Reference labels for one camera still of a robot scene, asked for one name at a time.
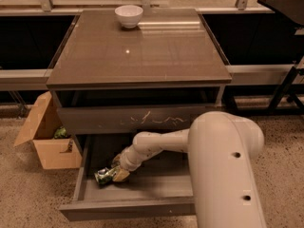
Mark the white ceramic bowl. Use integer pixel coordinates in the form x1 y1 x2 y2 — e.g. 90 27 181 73
115 5 143 29

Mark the closed grey top drawer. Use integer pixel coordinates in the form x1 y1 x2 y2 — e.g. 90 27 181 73
57 104 220 135

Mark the green can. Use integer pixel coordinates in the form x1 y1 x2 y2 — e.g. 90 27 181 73
94 167 117 185

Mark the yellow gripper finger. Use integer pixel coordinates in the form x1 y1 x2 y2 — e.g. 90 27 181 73
112 168 130 182
111 154 121 168

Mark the brown cardboard box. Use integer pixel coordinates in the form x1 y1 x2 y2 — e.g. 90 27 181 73
14 92 82 169

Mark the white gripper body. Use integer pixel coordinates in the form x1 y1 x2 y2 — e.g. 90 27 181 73
120 146 145 172

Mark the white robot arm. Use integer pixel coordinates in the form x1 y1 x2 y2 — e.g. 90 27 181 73
113 111 266 228

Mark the grey drawer cabinet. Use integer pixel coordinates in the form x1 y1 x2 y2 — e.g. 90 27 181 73
46 9 232 150

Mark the black side table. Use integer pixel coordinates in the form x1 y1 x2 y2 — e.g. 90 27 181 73
218 0 304 114

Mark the green bag in box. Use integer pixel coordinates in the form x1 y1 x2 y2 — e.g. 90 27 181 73
53 126 68 139

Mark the open grey middle drawer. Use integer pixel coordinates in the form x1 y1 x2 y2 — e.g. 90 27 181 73
60 133 195 221

